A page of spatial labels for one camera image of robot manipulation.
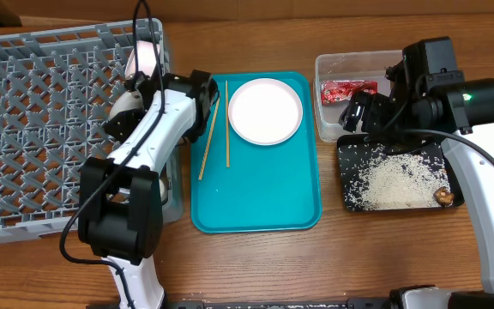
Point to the grey small bowl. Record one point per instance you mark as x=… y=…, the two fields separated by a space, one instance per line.
x=127 y=101

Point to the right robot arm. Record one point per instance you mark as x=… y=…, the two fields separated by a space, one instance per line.
x=432 y=100

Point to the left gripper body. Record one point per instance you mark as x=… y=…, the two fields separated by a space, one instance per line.
x=133 y=116

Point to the clear plastic bin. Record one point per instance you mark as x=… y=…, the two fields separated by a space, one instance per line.
x=366 y=65

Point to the red snack wrapper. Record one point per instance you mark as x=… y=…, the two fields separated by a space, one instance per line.
x=333 y=92

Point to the teal plastic tray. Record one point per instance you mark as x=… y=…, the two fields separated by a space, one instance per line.
x=266 y=188

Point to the black food waste tray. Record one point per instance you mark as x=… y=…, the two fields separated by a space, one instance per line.
x=350 y=171

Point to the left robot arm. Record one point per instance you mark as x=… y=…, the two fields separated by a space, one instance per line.
x=123 y=196

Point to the pile of rice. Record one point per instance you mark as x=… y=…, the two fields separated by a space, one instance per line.
x=397 y=182

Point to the pink small bowl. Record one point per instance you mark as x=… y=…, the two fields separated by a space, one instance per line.
x=147 y=60

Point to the white paper cup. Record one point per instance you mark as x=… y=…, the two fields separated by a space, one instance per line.
x=164 y=191

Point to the white round plate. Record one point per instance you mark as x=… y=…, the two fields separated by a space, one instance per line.
x=265 y=111

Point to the wooden chopstick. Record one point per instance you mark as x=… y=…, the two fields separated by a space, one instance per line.
x=209 y=140
x=227 y=124

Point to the grey dish rack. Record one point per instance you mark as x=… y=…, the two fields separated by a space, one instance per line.
x=56 y=91

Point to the brown food scrap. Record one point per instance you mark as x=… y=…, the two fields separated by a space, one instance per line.
x=444 y=197

